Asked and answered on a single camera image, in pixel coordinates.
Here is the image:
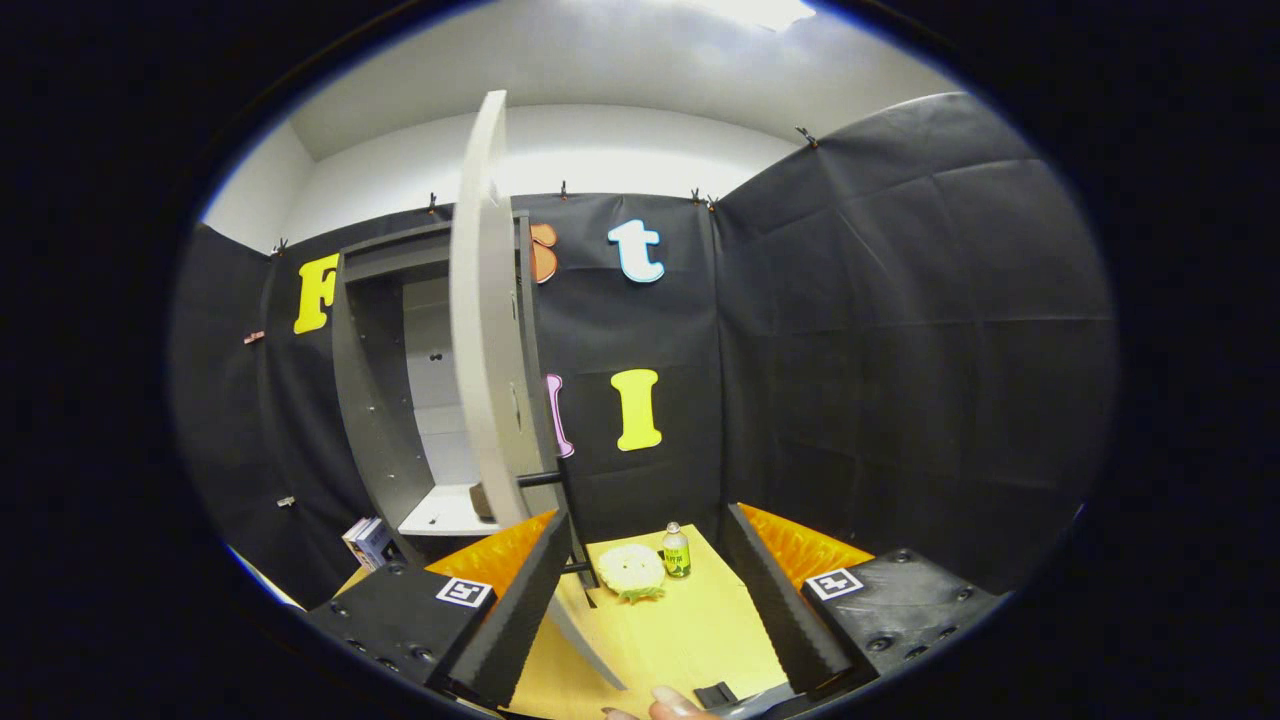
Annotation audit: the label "white cabinet shelf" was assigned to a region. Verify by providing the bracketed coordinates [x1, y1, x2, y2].
[398, 483, 501, 538]

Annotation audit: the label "blue cover book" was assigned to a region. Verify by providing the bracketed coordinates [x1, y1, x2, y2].
[355, 518, 396, 569]

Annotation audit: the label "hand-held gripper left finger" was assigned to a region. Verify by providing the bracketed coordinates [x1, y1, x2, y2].
[305, 508, 573, 709]

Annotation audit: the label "cream round plush item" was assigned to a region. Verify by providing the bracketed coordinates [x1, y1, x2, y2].
[597, 543, 668, 604]

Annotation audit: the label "grey shoe cabinet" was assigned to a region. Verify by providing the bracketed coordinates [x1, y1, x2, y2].
[330, 210, 561, 561]

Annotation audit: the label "black backdrop cloth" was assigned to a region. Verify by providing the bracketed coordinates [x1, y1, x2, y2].
[170, 92, 1116, 611]

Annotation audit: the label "black door handle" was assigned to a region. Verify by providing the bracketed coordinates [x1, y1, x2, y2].
[515, 455, 601, 609]

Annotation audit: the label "beige shoe cabinet door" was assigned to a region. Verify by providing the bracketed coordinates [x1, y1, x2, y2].
[448, 90, 629, 691]

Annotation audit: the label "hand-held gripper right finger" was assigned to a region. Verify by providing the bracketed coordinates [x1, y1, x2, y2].
[722, 503, 1006, 701]

